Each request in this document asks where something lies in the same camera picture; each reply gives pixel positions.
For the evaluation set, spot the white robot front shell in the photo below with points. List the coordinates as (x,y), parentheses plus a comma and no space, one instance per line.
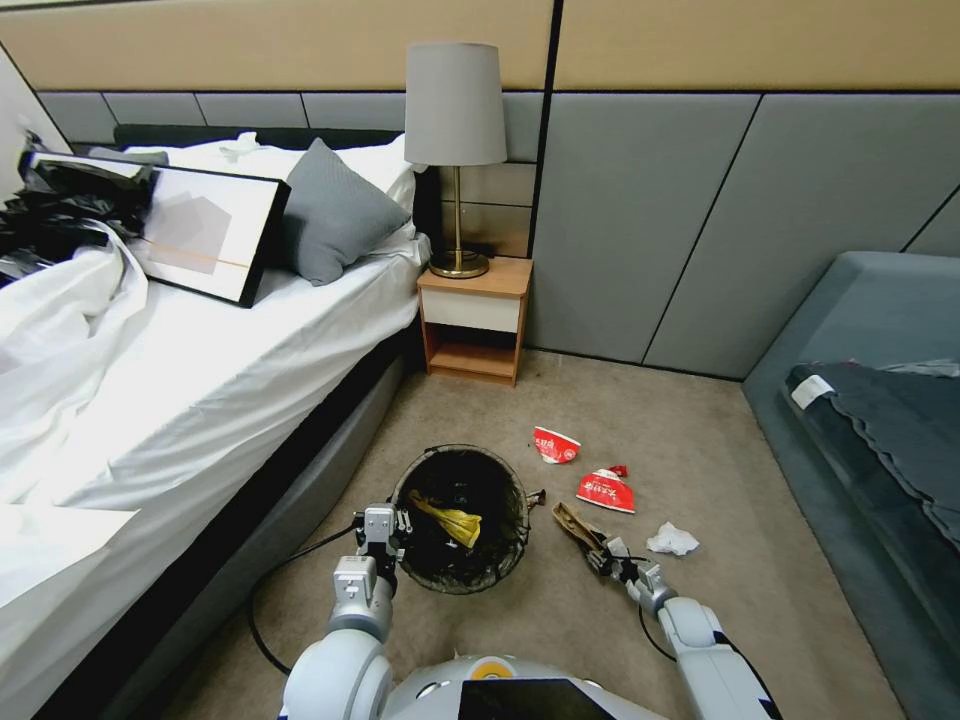
(525,694)

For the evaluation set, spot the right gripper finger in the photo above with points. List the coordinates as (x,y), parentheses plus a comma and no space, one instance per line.
(598,565)
(602,540)

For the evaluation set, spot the wooden nightstand white drawer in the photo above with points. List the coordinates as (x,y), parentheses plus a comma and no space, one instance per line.
(472,307)

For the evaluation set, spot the dark grey blanket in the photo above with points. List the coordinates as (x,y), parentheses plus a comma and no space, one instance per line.
(892,427)

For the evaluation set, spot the white label tag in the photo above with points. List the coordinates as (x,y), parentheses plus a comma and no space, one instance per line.
(811,391)

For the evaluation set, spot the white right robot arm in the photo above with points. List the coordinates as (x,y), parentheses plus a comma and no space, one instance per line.
(705,645)

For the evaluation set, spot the black framed picture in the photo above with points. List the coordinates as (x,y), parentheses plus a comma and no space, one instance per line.
(202,225)

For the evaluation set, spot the yellow crumpled wrapper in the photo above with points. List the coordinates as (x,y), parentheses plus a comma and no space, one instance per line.
(454,521)

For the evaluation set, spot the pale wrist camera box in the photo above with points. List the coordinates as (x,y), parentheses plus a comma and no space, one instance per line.
(616,546)
(379,525)

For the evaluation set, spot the brown wrapper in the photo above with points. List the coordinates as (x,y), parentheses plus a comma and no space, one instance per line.
(574,523)

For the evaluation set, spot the red white snack wrapper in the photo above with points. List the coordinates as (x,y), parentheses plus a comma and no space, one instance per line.
(606,491)
(556,446)

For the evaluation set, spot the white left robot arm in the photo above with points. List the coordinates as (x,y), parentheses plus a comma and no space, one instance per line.
(341,667)

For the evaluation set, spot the black round trash bin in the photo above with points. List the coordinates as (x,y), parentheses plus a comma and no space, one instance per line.
(480,562)

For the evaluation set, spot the small brown scrap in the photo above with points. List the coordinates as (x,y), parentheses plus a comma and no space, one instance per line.
(535,499)

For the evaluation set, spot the grey shade table lamp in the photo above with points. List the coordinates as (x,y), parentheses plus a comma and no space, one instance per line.
(454,105)

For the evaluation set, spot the bed with white sheet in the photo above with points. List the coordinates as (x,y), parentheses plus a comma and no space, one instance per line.
(247,360)

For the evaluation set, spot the grey pillow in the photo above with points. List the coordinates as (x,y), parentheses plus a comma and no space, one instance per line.
(337,217)

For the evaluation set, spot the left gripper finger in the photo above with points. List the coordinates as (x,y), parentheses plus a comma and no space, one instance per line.
(403,523)
(360,529)

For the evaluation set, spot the white pillow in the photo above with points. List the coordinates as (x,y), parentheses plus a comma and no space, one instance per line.
(360,169)

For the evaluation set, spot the black plastic bags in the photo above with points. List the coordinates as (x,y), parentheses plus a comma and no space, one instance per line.
(60,210)

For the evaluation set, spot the white duvet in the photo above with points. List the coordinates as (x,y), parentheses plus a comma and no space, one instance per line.
(52,337)

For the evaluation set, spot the white crumpled tissue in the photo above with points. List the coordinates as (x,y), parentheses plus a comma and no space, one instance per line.
(673,540)

